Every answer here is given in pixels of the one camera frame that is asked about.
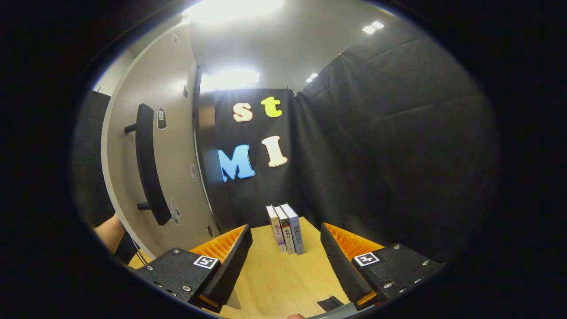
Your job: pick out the ceiling light panel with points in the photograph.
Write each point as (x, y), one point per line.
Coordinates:
(234, 9)
(312, 78)
(230, 79)
(373, 27)

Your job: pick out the grey blue book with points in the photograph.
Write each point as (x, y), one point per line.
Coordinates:
(297, 235)

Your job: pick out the black backdrop cloth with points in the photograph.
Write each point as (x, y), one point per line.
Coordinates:
(398, 155)

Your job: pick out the light grey cabinet door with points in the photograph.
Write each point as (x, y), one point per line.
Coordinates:
(177, 146)

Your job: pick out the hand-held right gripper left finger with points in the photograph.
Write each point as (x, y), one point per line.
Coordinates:
(232, 266)

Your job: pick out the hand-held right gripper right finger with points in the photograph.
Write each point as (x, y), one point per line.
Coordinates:
(341, 266)

